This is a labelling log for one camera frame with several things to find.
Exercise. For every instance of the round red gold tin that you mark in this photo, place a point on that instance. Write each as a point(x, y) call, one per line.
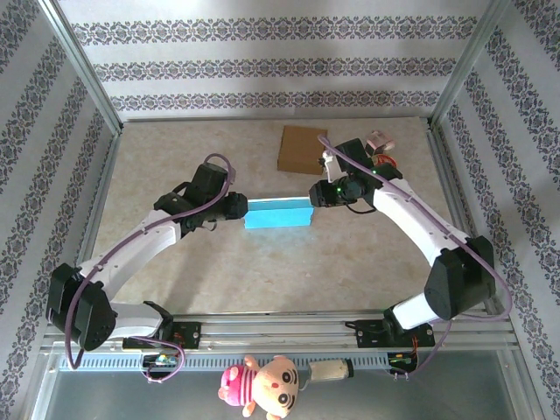
point(389, 161)

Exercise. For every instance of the white and teal paper box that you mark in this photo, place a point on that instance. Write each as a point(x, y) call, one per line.
point(277, 216)

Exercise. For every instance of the brown cardboard box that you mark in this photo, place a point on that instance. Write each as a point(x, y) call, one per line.
point(299, 149)

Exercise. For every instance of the long aluminium base rail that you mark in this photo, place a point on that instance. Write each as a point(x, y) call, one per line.
point(280, 326)

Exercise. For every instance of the pink plush doll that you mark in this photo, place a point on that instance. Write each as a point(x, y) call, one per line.
point(271, 385)

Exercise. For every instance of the aluminium side rail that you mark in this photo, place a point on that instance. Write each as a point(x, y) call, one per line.
point(97, 210)
point(455, 197)

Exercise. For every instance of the small pink box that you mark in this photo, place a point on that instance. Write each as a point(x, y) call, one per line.
point(380, 139)

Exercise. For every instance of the perforated metal strip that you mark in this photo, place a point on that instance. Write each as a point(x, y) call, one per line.
point(210, 361)

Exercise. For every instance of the small circuit board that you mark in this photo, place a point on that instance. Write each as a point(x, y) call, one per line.
point(400, 359)
point(159, 360)

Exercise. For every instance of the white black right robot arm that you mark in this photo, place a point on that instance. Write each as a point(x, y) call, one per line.
point(411, 219)

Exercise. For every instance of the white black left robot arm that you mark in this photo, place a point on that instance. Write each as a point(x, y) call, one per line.
point(131, 249)

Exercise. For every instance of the clear bottle with beige filling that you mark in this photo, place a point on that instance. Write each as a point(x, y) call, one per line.
point(328, 369)

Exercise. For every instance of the aluminium frame post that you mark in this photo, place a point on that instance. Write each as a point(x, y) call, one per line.
point(82, 65)
point(467, 65)

